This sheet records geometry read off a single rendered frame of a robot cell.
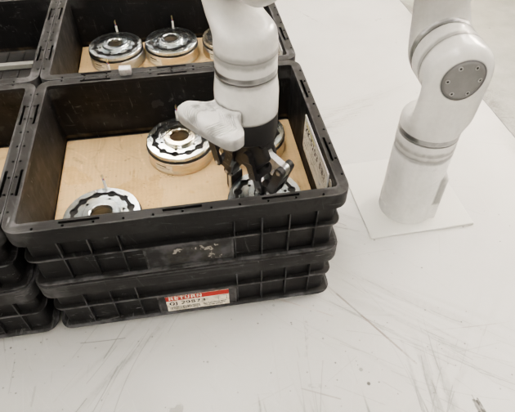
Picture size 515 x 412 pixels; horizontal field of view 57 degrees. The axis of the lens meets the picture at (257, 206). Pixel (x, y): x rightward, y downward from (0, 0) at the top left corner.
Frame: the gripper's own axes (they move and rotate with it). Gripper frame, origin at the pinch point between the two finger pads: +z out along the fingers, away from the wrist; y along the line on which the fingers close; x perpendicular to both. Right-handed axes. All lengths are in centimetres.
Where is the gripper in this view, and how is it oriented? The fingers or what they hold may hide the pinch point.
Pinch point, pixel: (248, 190)
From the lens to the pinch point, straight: 67.0
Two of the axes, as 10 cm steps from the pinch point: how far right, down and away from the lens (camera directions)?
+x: -6.5, 5.6, -5.1
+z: 0.0, 6.7, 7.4
